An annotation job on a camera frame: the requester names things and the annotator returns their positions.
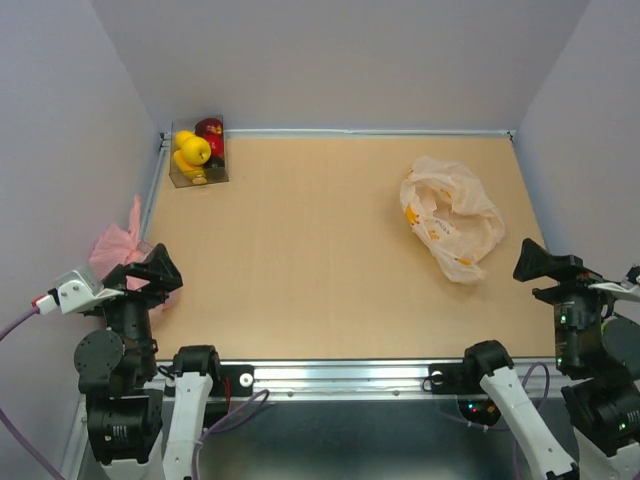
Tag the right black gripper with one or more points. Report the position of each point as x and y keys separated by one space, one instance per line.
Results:
x=533 y=260

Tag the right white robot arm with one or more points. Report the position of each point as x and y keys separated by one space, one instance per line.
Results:
x=604 y=415

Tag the yellow fruit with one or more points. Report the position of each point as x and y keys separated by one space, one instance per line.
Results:
x=188 y=170

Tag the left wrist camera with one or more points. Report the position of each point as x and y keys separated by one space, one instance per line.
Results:
x=77 y=291

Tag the dark red apple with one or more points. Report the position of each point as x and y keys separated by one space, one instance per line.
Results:
x=209 y=126

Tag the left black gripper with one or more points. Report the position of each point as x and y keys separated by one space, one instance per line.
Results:
x=163 y=271

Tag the transparent grey plastic box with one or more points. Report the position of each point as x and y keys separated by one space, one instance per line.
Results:
x=178 y=180

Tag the small yellow object in box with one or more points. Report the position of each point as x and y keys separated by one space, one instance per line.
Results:
x=200 y=179

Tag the translucent printed plastic bag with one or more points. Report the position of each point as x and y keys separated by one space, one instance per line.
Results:
x=448 y=209

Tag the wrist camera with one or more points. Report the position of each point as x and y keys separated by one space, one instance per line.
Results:
x=77 y=291
x=627 y=289

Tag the pink plastic bag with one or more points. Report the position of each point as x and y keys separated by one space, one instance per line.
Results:
x=124 y=245

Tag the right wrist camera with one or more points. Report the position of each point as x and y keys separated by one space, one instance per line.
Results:
x=627 y=289

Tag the bright red round fruit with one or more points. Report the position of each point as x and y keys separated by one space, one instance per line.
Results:
x=216 y=143

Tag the aluminium front rail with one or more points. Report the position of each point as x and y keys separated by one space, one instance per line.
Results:
x=342 y=379

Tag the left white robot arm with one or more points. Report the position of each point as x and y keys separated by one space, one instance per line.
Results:
x=126 y=432

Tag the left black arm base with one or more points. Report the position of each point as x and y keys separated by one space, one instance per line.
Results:
x=236 y=380

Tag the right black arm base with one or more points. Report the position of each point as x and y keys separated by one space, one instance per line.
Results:
x=457 y=378

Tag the yellow lemon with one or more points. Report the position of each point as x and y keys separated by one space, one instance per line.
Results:
x=196 y=150
x=181 y=137

